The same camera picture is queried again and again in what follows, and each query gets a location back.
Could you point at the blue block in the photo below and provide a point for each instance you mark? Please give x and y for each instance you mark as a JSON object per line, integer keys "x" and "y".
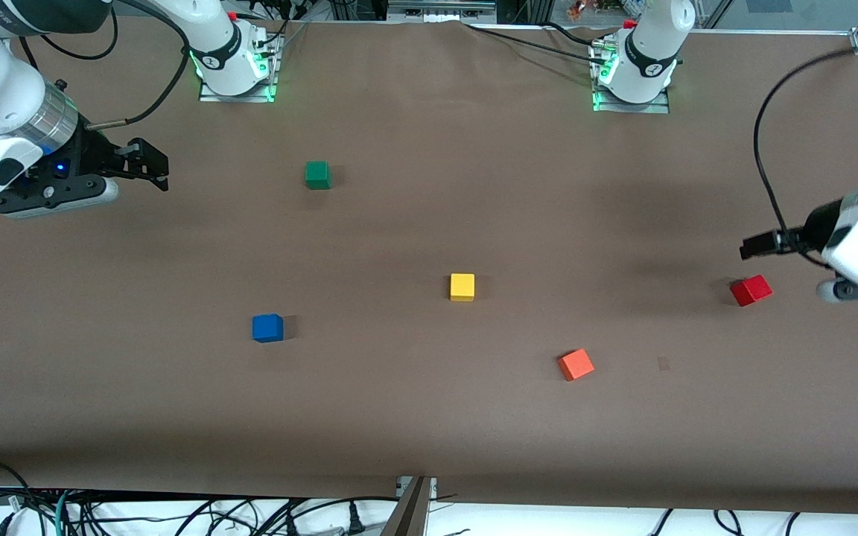
{"x": 267, "y": 327}

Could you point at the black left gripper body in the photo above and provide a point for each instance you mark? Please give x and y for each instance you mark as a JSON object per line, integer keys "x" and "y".
{"x": 816, "y": 225}

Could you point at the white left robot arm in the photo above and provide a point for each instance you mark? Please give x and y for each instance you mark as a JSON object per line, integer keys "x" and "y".
{"x": 649, "y": 45}

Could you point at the orange block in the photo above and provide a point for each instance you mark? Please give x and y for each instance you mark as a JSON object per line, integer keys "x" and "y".
{"x": 576, "y": 365}

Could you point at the green block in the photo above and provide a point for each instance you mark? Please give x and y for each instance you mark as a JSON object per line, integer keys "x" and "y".
{"x": 317, "y": 175}

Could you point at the brown table cover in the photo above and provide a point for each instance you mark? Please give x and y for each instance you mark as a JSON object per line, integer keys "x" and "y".
{"x": 399, "y": 409}

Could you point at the grey power strip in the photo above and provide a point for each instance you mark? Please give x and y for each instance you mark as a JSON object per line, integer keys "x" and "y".
{"x": 440, "y": 9}

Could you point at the red block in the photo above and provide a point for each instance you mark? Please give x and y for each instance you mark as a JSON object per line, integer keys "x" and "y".
{"x": 751, "y": 290}

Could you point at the yellow block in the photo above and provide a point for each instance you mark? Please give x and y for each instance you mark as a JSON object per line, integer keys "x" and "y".
{"x": 462, "y": 286}

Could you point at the metal table edge bracket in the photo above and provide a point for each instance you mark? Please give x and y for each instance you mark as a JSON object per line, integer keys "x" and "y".
{"x": 410, "y": 514}

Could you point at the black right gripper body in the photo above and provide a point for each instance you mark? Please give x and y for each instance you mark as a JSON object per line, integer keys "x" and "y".
{"x": 94, "y": 155}

